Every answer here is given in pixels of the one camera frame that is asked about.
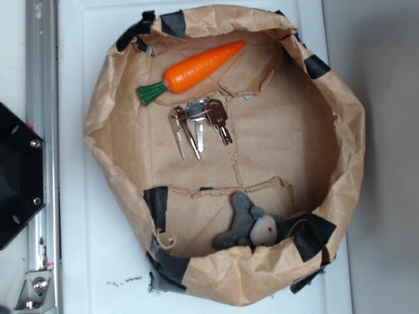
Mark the grey plush rabbit toy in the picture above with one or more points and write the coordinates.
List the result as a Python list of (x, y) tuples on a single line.
[(252, 227)]

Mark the brown paper bag bin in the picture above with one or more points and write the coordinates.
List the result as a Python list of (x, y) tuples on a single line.
[(298, 144)]

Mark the white tray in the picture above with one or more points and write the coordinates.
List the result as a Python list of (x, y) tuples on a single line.
[(104, 269)]

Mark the metal corner bracket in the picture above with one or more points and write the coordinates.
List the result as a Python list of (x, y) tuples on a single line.
[(37, 294)]

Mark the silver key bunch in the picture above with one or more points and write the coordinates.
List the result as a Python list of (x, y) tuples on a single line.
[(192, 119)]

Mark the orange plastic toy carrot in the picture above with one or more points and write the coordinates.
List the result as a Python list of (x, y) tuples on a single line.
[(188, 73)]

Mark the aluminium extrusion rail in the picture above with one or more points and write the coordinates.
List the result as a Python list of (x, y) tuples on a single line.
[(42, 113)]

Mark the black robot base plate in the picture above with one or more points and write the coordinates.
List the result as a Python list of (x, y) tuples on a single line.
[(22, 175)]

